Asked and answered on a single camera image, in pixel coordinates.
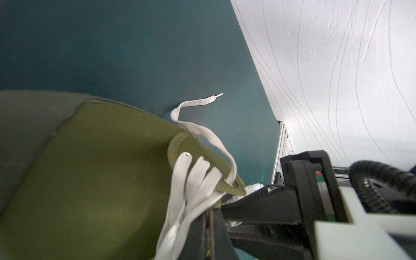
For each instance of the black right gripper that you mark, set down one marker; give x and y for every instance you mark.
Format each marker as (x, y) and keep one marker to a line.
(311, 194)

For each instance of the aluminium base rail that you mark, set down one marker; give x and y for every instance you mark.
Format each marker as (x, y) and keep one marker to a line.
(284, 148)

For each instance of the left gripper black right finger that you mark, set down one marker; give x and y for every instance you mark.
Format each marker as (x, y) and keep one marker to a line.
(220, 245)

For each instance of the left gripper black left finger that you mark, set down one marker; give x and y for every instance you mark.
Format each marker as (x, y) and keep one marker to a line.
(195, 245)

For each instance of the green canvas shoe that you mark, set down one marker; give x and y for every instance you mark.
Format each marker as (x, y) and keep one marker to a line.
(87, 178)

